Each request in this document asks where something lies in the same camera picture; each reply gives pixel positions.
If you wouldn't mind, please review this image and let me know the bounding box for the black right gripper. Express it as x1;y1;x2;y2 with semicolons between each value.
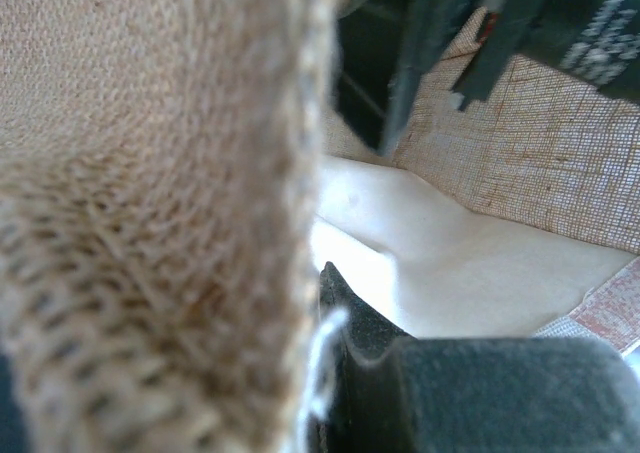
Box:
336;0;639;156

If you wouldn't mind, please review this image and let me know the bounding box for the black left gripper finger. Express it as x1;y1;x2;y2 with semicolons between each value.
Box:
308;264;639;452

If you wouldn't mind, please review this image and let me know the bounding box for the brown canvas tote bag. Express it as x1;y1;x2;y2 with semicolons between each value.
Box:
1;0;639;452

